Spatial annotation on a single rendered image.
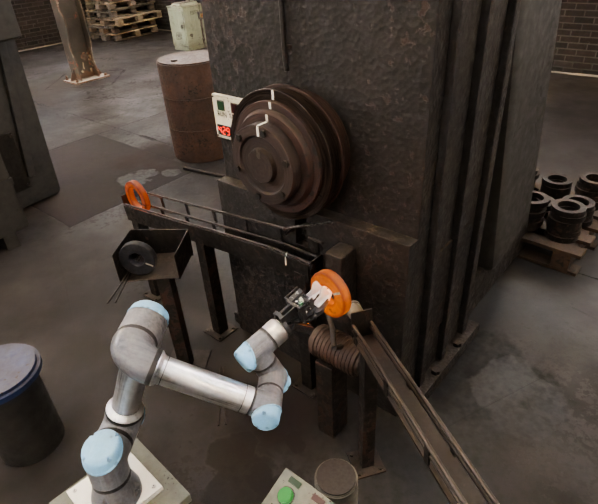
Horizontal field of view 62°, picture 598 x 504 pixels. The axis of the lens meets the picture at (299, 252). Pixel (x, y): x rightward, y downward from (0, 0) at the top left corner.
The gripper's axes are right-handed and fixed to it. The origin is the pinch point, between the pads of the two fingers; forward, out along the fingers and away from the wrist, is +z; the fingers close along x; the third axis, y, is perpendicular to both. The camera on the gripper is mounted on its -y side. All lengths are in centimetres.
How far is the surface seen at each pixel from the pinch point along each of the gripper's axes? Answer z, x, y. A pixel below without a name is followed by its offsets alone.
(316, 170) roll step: 23.0, 23.5, 21.0
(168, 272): -26, 78, -20
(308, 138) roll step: 25.4, 26.5, 31.0
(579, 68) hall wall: 563, 182, -248
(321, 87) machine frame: 43, 37, 37
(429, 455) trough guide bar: -19, -51, -7
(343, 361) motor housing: -4.4, -1.0, -35.2
